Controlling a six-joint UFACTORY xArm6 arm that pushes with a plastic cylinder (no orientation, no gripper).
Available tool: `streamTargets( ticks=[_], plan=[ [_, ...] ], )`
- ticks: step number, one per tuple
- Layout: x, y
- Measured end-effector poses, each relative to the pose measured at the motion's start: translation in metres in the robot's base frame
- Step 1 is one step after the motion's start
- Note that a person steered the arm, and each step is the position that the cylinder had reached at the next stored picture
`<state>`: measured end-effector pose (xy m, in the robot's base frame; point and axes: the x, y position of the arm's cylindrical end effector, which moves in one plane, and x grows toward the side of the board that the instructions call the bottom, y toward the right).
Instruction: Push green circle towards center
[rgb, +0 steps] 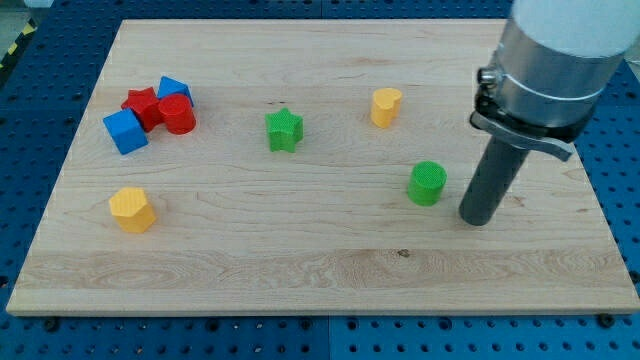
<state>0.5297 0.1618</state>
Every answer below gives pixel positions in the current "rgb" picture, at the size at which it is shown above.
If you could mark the red cylinder block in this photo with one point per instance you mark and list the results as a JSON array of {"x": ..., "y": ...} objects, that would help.
[{"x": 177, "y": 114}]

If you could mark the yellow hexagon block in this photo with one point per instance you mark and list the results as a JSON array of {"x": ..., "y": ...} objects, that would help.
[{"x": 132, "y": 210}]

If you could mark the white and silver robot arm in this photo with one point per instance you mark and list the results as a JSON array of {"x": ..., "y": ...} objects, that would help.
[{"x": 541, "y": 86}]

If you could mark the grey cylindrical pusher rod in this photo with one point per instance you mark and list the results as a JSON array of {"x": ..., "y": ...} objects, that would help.
[{"x": 492, "y": 178}]

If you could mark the wooden board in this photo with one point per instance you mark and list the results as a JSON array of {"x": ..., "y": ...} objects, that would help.
[{"x": 329, "y": 229}]

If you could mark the yellow heart block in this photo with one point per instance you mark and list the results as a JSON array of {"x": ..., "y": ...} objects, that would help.
[{"x": 385, "y": 106}]

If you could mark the black clamp with silver lever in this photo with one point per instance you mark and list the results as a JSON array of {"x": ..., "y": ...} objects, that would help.
[{"x": 525, "y": 119}]

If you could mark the blue block behind red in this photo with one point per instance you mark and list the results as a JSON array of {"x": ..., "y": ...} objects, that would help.
[{"x": 169, "y": 86}]

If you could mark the green star block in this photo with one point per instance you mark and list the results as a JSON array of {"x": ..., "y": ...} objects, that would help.
[{"x": 284, "y": 130}]

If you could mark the red star block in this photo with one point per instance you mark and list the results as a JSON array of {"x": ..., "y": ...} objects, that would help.
[{"x": 144, "y": 104}]

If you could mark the blue cube block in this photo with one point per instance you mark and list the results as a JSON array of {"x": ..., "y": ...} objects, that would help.
[{"x": 125, "y": 131}]

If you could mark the green cylinder block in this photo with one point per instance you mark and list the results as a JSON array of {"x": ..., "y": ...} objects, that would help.
[{"x": 427, "y": 181}]

